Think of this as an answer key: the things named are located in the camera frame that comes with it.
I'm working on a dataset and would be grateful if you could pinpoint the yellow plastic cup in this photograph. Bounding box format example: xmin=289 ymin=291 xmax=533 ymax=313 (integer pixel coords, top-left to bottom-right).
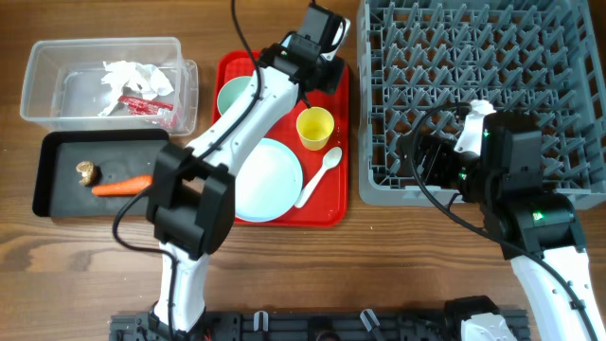
xmin=295 ymin=107 xmax=335 ymax=151

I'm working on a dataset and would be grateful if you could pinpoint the green bowl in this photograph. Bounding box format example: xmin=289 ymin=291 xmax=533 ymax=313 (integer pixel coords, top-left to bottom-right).
xmin=216 ymin=76 xmax=252 ymax=116

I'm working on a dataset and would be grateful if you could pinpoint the light blue plate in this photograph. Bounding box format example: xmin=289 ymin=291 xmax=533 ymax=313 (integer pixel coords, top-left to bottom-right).
xmin=235 ymin=138 xmax=303 ymax=223

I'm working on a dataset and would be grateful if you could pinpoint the white napkin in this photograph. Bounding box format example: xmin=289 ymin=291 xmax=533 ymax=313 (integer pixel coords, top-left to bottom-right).
xmin=98 ymin=61 xmax=174 ymax=117

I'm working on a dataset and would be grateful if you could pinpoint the red snack wrapper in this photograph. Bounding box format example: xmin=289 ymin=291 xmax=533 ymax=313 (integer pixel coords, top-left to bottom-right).
xmin=118 ymin=96 xmax=176 ymax=127

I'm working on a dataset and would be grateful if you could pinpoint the orange carrot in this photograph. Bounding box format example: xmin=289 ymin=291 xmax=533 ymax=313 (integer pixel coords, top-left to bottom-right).
xmin=91 ymin=175 xmax=152 ymax=197

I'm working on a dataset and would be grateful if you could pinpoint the brown food scrap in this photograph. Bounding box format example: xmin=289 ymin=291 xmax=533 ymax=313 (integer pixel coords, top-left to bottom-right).
xmin=76 ymin=161 xmax=98 ymax=187

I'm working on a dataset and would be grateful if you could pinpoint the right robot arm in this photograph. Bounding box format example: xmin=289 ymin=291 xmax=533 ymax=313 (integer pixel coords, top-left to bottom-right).
xmin=397 ymin=112 xmax=605 ymax=340

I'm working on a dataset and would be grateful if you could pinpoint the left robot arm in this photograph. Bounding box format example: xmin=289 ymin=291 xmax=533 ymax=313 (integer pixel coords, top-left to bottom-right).
xmin=147 ymin=3 xmax=351 ymax=337

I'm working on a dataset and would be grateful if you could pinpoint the grey dishwasher rack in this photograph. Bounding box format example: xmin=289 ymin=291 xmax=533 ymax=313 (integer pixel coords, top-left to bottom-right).
xmin=357 ymin=0 xmax=605 ymax=209

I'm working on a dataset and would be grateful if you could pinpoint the clear plastic waste bin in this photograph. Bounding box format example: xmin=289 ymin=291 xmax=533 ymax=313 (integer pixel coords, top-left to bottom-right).
xmin=20 ymin=37 xmax=199 ymax=136

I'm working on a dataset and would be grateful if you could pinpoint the black food waste tray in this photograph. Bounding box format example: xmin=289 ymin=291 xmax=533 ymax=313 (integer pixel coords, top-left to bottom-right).
xmin=32 ymin=129 xmax=169 ymax=218

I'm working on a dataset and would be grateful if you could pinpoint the white plastic spoon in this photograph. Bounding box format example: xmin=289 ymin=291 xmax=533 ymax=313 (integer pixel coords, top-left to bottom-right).
xmin=294 ymin=147 xmax=343 ymax=208

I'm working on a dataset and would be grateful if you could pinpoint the red serving tray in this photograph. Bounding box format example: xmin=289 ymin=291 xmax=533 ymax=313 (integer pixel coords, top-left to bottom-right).
xmin=211 ymin=50 xmax=350 ymax=228

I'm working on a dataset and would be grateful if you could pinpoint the right black cable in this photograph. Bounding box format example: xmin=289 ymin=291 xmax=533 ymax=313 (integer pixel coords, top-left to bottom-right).
xmin=409 ymin=101 xmax=597 ymax=341

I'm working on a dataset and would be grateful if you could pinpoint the black cable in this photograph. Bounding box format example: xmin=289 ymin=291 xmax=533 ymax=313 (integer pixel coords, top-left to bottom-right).
xmin=409 ymin=101 xmax=597 ymax=341
xmin=111 ymin=0 xmax=266 ymax=341

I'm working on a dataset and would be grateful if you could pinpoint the left black cable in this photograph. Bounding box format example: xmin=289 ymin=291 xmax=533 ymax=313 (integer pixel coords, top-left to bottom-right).
xmin=111 ymin=0 xmax=266 ymax=341

